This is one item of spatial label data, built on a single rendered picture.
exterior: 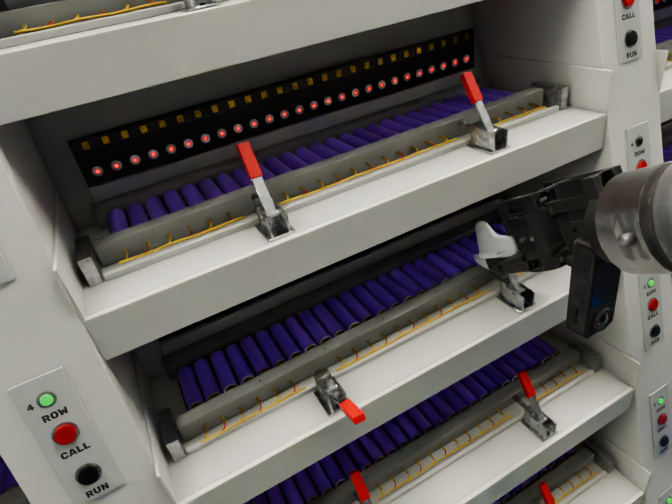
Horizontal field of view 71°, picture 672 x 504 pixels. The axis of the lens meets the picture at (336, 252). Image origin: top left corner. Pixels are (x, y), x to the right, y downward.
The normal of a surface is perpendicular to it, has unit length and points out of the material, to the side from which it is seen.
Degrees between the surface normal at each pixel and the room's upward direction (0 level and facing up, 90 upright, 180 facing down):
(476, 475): 15
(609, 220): 73
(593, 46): 90
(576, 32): 90
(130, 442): 90
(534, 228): 90
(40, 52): 105
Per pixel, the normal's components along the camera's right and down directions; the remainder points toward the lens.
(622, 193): -0.83, -0.49
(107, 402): 0.40, 0.18
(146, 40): 0.46, 0.41
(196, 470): -0.16, -0.83
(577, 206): -0.88, 0.36
